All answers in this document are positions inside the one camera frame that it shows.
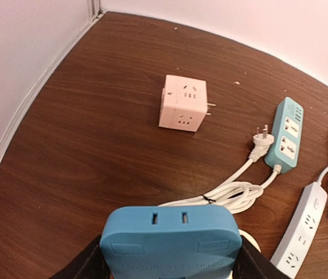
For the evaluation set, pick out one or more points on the light blue power strip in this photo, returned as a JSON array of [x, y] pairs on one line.
[[299, 235]]

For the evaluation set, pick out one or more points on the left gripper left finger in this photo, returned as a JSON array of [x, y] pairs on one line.
[[88, 264]]

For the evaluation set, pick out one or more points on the teal power strip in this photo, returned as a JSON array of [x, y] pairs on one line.
[[287, 132]]

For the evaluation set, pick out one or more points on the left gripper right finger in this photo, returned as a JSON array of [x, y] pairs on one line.
[[251, 264]]

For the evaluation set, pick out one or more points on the blue square adapter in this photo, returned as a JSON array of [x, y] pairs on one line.
[[171, 242]]

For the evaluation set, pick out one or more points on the pink cube socket adapter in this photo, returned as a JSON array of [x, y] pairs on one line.
[[184, 103]]

